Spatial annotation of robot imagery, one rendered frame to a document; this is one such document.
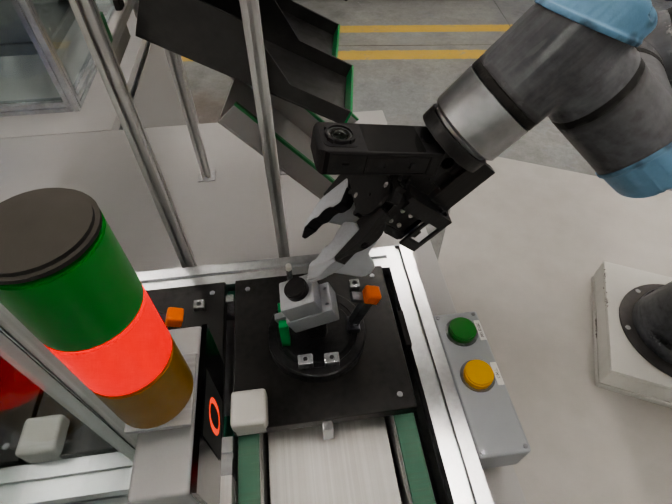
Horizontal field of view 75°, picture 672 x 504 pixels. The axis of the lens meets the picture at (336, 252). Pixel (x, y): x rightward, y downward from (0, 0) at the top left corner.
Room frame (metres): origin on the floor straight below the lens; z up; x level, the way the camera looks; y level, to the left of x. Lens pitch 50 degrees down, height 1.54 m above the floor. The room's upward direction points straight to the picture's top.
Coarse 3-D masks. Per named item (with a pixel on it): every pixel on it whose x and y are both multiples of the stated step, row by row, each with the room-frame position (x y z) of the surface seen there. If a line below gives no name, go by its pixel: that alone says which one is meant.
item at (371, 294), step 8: (368, 288) 0.34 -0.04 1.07; (376, 288) 0.34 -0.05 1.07; (352, 296) 0.33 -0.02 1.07; (360, 296) 0.33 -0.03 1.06; (368, 296) 0.32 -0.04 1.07; (376, 296) 0.33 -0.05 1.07; (360, 304) 0.33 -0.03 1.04; (368, 304) 0.33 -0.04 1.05; (352, 312) 0.34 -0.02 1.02; (360, 312) 0.32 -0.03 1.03; (352, 320) 0.32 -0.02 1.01; (360, 320) 0.32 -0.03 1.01
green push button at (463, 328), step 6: (456, 318) 0.35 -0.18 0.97; (462, 318) 0.35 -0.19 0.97; (450, 324) 0.34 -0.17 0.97; (456, 324) 0.34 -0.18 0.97; (462, 324) 0.34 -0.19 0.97; (468, 324) 0.34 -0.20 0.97; (450, 330) 0.33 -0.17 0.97; (456, 330) 0.33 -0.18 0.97; (462, 330) 0.33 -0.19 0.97; (468, 330) 0.33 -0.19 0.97; (474, 330) 0.33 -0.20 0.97; (456, 336) 0.32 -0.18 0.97; (462, 336) 0.32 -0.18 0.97; (468, 336) 0.32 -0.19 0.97; (474, 336) 0.32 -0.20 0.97; (462, 342) 0.32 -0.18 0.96; (468, 342) 0.32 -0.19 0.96
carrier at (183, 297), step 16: (176, 288) 0.41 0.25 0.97; (192, 288) 0.41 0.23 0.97; (208, 288) 0.41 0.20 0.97; (224, 288) 0.41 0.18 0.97; (160, 304) 0.38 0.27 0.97; (176, 304) 0.38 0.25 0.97; (192, 304) 0.38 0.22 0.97; (208, 304) 0.38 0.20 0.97; (224, 304) 0.38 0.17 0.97; (192, 320) 0.35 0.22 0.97; (208, 320) 0.35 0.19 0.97; (224, 320) 0.35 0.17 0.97; (224, 336) 0.33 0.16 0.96; (224, 352) 0.30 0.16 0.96; (224, 368) 0.28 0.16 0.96; (224, 384) 0.26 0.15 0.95
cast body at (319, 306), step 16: (288, 288) 0.32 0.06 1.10; (304, 288) 0.31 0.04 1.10; (320, 288) 0.34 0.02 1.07; (288, 304) 0.30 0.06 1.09; (304, 304) 0.30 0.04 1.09; (320, 304) 0.31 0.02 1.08; (336, 304) 0.32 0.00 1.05; (288, 320) 0.30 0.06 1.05; (304, 320) 0.30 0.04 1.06; (320, 320) 0.30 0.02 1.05; (336, 320) 0.31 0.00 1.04
